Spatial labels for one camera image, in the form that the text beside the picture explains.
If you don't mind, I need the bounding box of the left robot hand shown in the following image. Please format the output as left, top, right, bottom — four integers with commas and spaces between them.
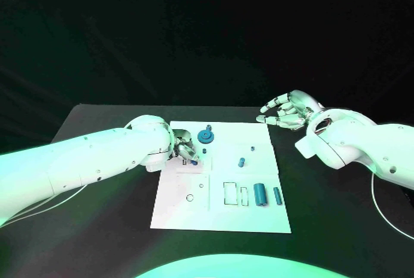
169, 129, 201, 162

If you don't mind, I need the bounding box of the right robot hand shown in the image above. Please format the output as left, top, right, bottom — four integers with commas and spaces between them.
256, 90, 327, 131

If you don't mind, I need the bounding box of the blue gear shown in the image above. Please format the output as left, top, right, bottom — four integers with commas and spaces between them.
197, 124, 215, 145

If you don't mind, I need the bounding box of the white task board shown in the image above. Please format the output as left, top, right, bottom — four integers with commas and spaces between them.
149, 121, 293, 234

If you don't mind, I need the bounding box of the white cable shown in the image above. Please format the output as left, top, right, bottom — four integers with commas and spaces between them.
0, 184, 90, 228
371, 172, 414, 240

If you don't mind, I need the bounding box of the thick blue long cylinder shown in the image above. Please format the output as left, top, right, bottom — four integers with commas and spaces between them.
253, 183, 270, 207

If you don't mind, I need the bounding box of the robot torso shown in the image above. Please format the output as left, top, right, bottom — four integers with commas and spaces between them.
135, 253, 351, 278

